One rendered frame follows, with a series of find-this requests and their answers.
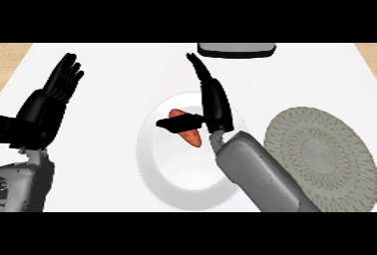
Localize round grey woven placemat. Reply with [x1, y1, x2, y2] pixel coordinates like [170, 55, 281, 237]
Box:
[262, 106, 377, 213]

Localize orange sweet potato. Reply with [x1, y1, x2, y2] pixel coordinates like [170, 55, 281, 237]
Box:
[169, 109, 203, 148]

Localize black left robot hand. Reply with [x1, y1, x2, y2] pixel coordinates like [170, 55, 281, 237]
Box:
[0, 52, 86, 150]

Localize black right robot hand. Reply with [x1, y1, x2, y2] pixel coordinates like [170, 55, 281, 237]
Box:
[155, 52, 235, 134]

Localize white oval plate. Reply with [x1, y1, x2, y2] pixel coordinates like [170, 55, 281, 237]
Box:
[136, 92, 250, 212]

